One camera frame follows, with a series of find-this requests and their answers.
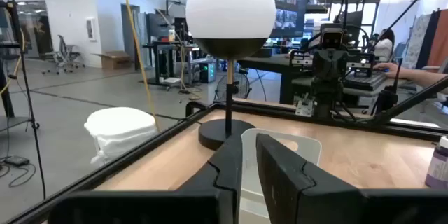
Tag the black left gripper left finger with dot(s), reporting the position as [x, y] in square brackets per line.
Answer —
[224, 168]

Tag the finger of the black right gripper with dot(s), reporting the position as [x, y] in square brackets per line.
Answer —
[337, 64]
[322, 64]

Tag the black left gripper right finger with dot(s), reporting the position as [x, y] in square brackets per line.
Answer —
[280, 175]

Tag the purple food coloring bottle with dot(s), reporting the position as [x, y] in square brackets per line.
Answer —
[437, 168]

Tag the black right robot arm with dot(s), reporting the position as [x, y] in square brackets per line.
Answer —
[327, 94]

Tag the person's forearm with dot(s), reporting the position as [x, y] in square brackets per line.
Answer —
[423, 77]

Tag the black computer keyboard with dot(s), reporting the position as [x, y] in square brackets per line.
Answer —
[364, 80]

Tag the black table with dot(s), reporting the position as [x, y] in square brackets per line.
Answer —
[266, 63]

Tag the translucent plastic bin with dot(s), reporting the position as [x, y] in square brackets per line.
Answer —
[311, 154]

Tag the gray desk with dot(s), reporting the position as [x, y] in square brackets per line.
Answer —
[371, 94]

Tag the person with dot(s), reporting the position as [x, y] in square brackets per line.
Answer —
[383, 47]

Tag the person's hand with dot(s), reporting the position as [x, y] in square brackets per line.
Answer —
[386, 70]

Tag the black floor fan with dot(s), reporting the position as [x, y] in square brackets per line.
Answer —
[241, 85]

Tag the patterned fabric panel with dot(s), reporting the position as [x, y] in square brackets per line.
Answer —
[416, 42]

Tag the white globe table lamp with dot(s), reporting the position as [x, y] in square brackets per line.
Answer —
[231, 7]

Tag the lit computer tower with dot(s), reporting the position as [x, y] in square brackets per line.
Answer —
[209, 71]

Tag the black fabric panel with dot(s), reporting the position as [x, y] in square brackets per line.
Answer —
[427, 38]

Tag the orange fabric panel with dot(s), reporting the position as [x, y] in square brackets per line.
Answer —
[440, 38]

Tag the white lined trash bin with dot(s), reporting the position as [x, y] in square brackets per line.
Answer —
[119, 129]

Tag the black workstation desk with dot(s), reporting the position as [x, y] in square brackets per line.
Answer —
[162, 59]

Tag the cardboard box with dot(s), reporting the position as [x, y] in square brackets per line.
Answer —
[113, 59]

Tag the black light stand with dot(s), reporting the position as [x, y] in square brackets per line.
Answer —
[35, 125]

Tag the gray office chair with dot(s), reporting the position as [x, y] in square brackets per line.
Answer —
[64, 54]

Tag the black power adapter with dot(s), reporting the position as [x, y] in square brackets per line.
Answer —
[17, 161]

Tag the black equipment cart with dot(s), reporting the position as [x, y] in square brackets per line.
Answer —
[5, 94]

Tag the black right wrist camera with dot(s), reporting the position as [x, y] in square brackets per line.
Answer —
[332, 38]

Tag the video wall screens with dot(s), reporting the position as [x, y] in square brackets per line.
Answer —
[285, 3]

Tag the framed wall picture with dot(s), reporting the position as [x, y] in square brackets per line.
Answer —
[90, 29]

